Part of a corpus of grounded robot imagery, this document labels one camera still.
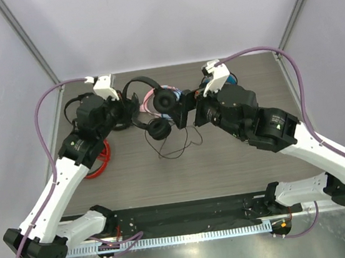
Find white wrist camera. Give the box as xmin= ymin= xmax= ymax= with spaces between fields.
xmin=84 ymin=74 xmax=119 ymax=101
xmin=202 ymin=59 xmax=230 ymax=97

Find black headphones with wrapped cable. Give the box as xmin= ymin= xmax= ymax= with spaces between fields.
xmin=108 ymin=91 xmax=132 ymax=131

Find red headphones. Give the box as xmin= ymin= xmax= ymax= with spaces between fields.
xmin=84 ymin=139 xmax=111 ymax=180

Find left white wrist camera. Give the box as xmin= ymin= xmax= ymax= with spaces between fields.
xmin=84 ymin=74 xmax=119 ymax=101

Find pink blue cat-ear headphones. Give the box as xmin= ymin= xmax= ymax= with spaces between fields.
xmin=139 ymin=85 xmax=182 ymax=120

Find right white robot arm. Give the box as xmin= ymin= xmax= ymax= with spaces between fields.
xmin=176 ymin=84 xmax=345 ymax=214

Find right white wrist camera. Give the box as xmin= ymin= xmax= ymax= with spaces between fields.
xmin=202 ymin=59 xmax=230 ymax=97

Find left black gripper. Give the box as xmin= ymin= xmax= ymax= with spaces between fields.
xmin=92 ymin=89 xmax=139 ymax=141

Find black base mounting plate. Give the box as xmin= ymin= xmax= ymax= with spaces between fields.
xmin=59 ymin=186 xmax=304 ymax=249

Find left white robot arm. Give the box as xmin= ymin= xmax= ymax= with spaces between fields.
xmin=3 ymin=94 xmax=139 ymax=258

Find aluminium rail front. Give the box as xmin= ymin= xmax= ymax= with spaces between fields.
xmin=301 ymin=200 xmax=345 ymax=212

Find black wired on-ear headphones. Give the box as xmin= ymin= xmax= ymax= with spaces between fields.
xmin=122 ymin=76 xmax=179 ymax=142

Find slotted cable duct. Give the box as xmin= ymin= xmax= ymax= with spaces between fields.
xmin=66 ymin=221 xmax=273 ymax=258

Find black blue over-ear headphones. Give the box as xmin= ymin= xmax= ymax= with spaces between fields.
xmin=198 ymin=72 xmax=238 ymax=95

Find black headphones far left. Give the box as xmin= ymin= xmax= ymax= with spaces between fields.
xmin=62 ymin=93 xmax=97 ymax=126

